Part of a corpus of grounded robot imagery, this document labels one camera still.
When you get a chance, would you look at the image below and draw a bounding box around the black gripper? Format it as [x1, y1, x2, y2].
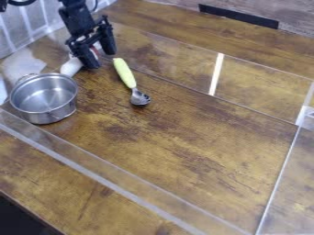
[59, 0, 116, 69]

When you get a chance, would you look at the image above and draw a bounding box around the white toy mushroom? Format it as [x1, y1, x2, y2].
[60, 51, 85, 77]

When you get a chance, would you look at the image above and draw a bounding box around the green handled metal spoon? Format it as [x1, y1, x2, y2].
[112, 58, 151, 106]

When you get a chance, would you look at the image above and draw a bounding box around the small steel pot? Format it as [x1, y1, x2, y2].
[8, 73, 79, 125]

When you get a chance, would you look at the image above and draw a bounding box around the black bar on table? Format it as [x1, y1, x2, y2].
[199, 4, 279, 29]

